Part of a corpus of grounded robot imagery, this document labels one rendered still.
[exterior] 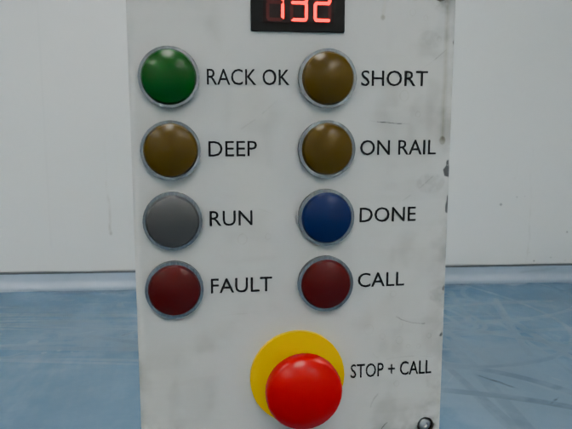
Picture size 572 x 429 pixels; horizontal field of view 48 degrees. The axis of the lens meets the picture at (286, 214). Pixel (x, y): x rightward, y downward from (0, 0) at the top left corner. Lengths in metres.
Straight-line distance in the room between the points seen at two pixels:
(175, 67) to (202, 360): 0.15
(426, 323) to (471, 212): 3.62
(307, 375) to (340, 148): 0.12
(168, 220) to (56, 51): 3.54
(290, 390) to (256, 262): 0.07
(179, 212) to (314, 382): 0.11
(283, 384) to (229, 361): 0.04
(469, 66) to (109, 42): 2.04
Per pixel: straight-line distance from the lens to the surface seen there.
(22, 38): 3.91
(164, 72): 0.32
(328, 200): 0.33
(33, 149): 3.89
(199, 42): 0.33
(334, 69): 0.33
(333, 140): 0.33
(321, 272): 0.34
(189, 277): 0.33
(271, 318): 0.35
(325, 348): 0.36
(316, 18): 0.34
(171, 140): 0.32
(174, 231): 0.33
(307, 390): 0.34
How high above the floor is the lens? 0.99
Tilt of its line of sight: 9 degrees down
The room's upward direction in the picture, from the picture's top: straight up
